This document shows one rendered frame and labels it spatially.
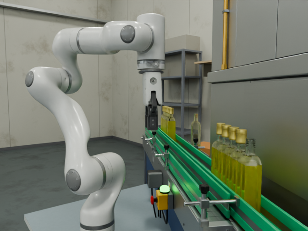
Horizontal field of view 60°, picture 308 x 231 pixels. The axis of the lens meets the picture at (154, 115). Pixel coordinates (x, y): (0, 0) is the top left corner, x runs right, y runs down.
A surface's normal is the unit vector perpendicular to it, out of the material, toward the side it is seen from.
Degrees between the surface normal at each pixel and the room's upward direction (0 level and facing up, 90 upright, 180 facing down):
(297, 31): 90
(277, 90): 90
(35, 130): 90
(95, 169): 60
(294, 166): 90
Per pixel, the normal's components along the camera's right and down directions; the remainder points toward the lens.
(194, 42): 0.59, 0.07
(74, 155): -0.54, -0.46
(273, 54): -0.99, 0.01
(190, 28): -0.80, 0.05
